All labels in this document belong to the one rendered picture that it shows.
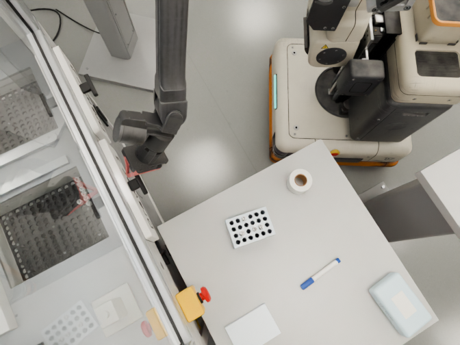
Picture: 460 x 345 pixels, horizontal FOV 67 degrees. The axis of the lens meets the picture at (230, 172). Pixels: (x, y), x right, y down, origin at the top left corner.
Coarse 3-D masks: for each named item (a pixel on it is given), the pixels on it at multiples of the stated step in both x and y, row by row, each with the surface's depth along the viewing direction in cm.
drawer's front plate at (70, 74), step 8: (56, 48) 97; (56, 56) 97; (64, 56) 99; (64, 64) 96; (64, 72) 95; (72, 72) 98; (72, 80) 95; (72, 88) 94; (80, 96) 94; (80, 104) 93; (88, 104) 96; (88, 112) 93; (96, 112) 104; (88, 120) 92; (96, 120) 94; (96, 128) 92; (104, 136) 96
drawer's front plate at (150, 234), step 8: (104, 144) 90; (104, 152) 90; (112, 152) 93; (112, 160) 89; (112, 168) 89; (120, 168) 92; (120, 176) 88; (120, 184) 88; (128, 192) 87; (128, 200) 87; (136, 200) 90; (136, 208) 86; (136, 216) 86; (144, 216) 90; (144, 224) 86; (144, 232) 85; (152, 232) 88; (152, 240) 91
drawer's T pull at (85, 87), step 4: (84, 76) 97; (88, 76) 97; (88, 80) 97; (80, 84) 96; (84, 84) 96; (88, 84) 96; (92, 84) 97; (80, 88) 96; (84, 88) 96; (88, 88) 96; (92, 88) 96; (84, 92) 96; (92, 92) 96; (96, 92) 96; (96, 96) 96
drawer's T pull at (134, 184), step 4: (136, 176) 90; (132, 180) 90; (136, 180) 90; (140, 180) 90; (128, 184) 90; (132, 184) 90; (136, 184) 90; (140, 184) 90; (132, 188) 89; (136, 188) 90; (144, 188) 90; (144, 192) 89
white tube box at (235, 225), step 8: (264, 208) 101; (240, 216) 100; (248, 216) 104; (256, 216) 104; (264, 216) 101; (232, 224) 103; (240, 224) 99; (248, 224) 100; (256, 224) 100; (264, 224) 100; (232, 232) 99; (248, 232) 102; (256, 232) 99; (264, 232) 100; (272, 232) 99; (232, 240) 98; (240, 240) 98; (248, 240) 98; (256, 240) 98
